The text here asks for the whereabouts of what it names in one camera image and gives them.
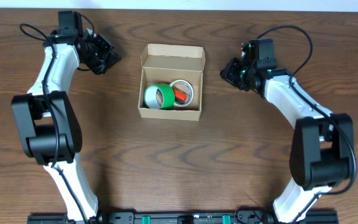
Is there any cardboard box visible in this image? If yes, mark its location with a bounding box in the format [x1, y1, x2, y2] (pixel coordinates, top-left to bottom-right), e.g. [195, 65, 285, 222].
[138, 44, 206, 121]

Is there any green tape roll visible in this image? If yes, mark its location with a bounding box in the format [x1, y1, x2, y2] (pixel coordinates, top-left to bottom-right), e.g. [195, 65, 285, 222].
[144, 83, 175, 110]

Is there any white tape roll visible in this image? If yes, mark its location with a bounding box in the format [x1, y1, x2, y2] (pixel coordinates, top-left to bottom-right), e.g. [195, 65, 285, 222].
[169, 80, 194, 107]

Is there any red black stapler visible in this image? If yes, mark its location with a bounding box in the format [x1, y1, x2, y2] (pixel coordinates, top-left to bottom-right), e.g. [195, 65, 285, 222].
[173, 88, 187, 103]

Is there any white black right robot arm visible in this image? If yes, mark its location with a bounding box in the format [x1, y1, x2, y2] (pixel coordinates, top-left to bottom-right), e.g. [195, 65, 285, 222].
[220, 39, 357, 223]

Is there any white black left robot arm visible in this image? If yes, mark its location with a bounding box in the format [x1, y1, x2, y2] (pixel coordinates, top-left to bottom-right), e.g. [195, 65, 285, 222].
[11, 11, 121, 223]

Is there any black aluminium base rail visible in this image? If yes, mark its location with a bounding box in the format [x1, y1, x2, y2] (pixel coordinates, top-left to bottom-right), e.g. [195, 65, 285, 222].
[27, 210, 339, 224]

